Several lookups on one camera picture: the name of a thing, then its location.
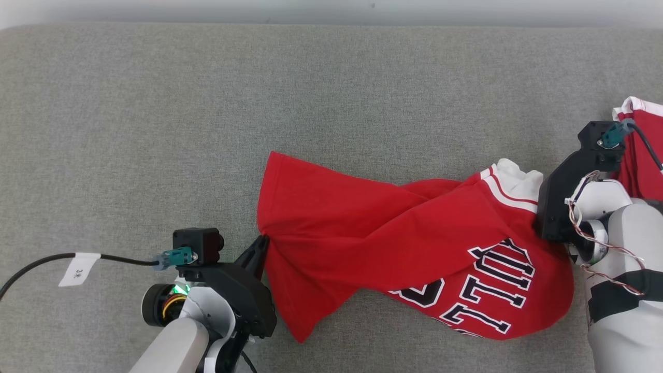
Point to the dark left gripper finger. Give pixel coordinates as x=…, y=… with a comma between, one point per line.
x=255, y=259

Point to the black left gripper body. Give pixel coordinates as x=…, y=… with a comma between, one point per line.
x=243, y=300

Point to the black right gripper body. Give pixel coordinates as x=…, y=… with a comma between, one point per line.
x=557, y=207

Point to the red shorts with white band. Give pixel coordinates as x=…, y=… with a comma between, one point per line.
x=645, y=155

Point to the red jersey with white sleeves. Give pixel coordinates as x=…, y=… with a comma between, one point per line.
x=362, y=233

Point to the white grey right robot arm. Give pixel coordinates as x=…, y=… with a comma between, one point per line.
x=627, y=321

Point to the grey fabric sofa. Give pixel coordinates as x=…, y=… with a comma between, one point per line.
x=155, y=129

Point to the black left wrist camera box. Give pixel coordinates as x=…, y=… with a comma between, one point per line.
x=199, y=246

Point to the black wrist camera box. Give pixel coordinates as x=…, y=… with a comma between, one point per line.
x=590, y=137
x=199, y=246

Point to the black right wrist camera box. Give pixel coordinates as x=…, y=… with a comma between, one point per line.
x=590, y=137

